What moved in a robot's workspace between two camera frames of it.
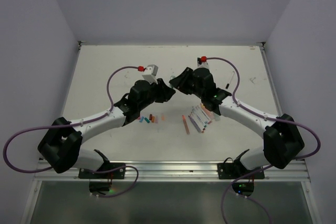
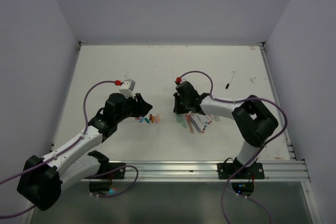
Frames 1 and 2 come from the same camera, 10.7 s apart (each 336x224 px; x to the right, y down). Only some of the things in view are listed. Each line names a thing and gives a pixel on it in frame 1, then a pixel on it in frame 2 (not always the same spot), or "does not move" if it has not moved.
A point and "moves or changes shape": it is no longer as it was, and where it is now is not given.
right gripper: (180, 81) to (177, 108)
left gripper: (165, 92) to (141, 107)
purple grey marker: (195, 124) does not move
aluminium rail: (169, 171) does not move
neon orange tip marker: (186, 125) moves or changes shape
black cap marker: (227, 86) does not move
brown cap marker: (198, 121) does not move
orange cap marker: (197, 124) does not move
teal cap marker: (200, 117) does not move
